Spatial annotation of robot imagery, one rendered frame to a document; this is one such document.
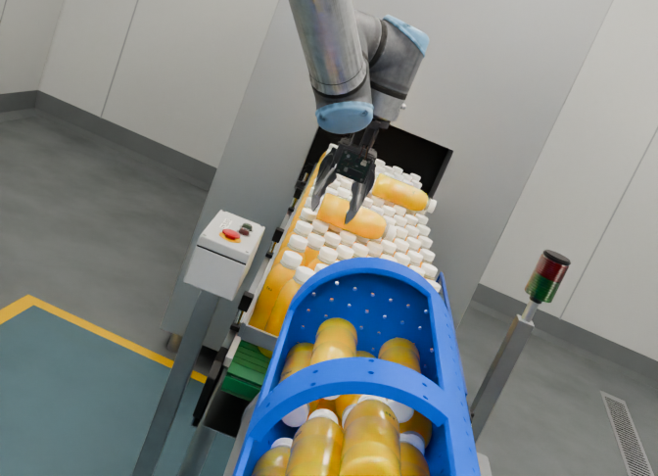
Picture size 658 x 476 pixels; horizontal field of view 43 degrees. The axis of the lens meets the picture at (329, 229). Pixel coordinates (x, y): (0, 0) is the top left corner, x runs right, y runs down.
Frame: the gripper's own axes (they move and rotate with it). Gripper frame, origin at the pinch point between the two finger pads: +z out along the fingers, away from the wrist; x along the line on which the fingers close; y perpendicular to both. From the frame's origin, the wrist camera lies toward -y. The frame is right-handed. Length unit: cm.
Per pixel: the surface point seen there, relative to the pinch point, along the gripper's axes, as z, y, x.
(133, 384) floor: 122, -124, -38
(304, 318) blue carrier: 13.4, 22.2, 1.8
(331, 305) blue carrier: 9.3, 22.2, 5.2
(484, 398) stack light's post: 32, -19, 48
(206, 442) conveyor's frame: 68, -19, -6
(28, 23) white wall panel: 59, -387, -214
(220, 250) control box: 13.1, 6.9, -16.4
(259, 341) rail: 25.7, 10.0, -3.4
